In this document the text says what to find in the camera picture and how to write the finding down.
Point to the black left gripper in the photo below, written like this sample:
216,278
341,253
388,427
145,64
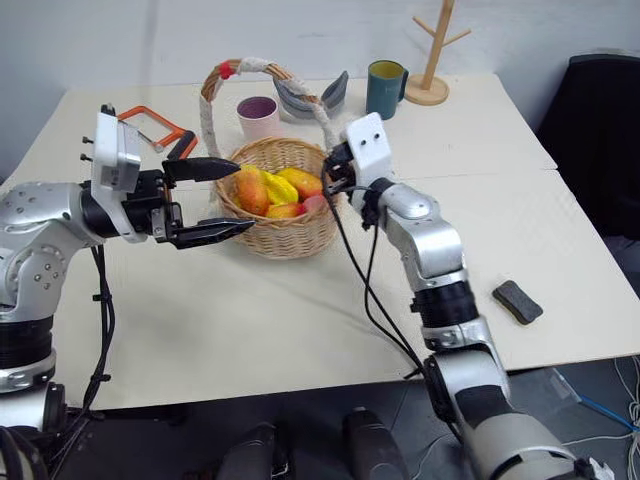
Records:
150,200

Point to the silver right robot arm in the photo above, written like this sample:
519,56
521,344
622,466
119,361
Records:
430,240

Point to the grey striped folded cloth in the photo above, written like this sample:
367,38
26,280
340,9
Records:
295,102

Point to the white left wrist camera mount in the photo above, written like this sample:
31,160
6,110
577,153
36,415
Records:
117,150

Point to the black whiteboard eraser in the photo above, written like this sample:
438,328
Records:
517,302

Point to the pink cup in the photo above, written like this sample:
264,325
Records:
259,122

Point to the orange mango fruit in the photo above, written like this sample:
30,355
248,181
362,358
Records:
306,182
252,192
285,211

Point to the red round fruit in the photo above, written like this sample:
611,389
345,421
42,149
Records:
314,205

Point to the dark rounded shape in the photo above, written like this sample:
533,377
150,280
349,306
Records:
372,445
250,455

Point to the wooden mug tree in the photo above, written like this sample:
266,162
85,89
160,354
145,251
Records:
430,85

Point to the yellow star fruit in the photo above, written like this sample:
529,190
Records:
280,190

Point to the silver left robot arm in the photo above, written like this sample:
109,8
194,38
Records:
40,225

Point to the black chair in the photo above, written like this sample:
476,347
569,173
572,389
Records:
595,150

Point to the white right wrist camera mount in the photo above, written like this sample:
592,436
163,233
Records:
370,145

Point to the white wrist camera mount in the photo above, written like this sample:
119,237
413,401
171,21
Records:
117,150
370,145

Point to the teal mug yellow inside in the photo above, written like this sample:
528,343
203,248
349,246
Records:
382,95

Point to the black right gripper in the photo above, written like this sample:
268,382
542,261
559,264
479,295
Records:
341,170

